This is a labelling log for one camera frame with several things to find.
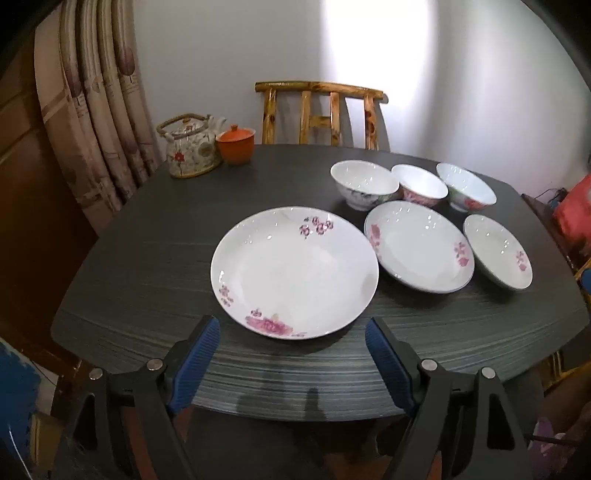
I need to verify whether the floral ceramic teapot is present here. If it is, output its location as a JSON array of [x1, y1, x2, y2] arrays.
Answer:
[[156, 113, 228, 179]]

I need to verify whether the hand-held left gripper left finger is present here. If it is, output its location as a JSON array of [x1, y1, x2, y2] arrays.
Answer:
[[51, 315, 221, 480]]

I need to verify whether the bamboo chair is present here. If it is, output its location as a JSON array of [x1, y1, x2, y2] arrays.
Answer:
[[255, 81, 389, 151], [574, 257, 591, 308]]

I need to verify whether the pink patterned bowl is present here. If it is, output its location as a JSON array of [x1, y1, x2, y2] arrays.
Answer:
[[392, 164, 450, 207]]

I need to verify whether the small white floral plate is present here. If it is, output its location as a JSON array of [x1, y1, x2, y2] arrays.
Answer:
[[463, 214, 533, 291]]

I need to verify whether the white bowl with red flower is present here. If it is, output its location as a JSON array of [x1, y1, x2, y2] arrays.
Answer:
[[436, 162, 498, 213]]

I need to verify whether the beige patterned curtain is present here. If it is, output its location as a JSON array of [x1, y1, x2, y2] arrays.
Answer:
[[34, 0, 162, 234]]

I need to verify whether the brown wooden door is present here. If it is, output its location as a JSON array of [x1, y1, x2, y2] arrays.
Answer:
[[0, 44, 100, 352]]

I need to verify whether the purple floral clothing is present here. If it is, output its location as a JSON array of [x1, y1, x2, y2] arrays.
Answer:
[[526, 415, 591, 480]]

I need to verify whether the large white floral plate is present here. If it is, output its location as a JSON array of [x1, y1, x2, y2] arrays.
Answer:
[[211, 207, 379, 341]]

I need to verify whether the white bowl with grey print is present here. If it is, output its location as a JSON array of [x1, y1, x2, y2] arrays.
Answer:
[[330, 160, 400, 212]]

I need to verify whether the orange lidded cup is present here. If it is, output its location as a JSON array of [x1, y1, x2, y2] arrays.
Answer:
[[215, 124, 256, 166]]

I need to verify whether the medium white floral plate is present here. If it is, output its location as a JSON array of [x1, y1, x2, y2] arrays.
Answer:
[[364, 200, 475, 294]]

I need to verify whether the red bag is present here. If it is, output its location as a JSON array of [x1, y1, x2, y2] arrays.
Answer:
[[553, 174, 591, 241]]

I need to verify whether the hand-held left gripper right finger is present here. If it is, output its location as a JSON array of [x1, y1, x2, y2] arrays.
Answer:
[[365, 316, 532, 480]]

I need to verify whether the blue foam puzzle mat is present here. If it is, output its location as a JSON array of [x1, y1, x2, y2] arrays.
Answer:
[[0, 342, 40, 462]]

